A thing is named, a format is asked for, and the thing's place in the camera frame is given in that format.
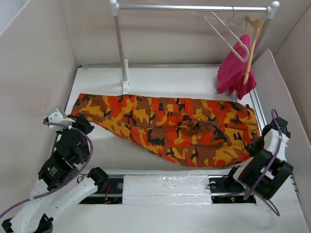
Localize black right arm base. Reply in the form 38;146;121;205
206;168;256;204

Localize white metal clothes rack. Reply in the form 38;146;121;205
109;0;280;95

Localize white plastic hanger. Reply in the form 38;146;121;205
203;6;250;63

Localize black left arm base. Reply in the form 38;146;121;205
80;177;123;205

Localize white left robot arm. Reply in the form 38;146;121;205
1;112;109;233

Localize orange camouflage trousers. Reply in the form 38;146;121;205
71;93;260;168

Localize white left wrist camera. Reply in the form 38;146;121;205
47;107;67;123

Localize pink garment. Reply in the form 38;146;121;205
216;33;258;100

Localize wooden hanger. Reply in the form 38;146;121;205
243;16;261;85

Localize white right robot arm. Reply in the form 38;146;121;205
225;116;294;200

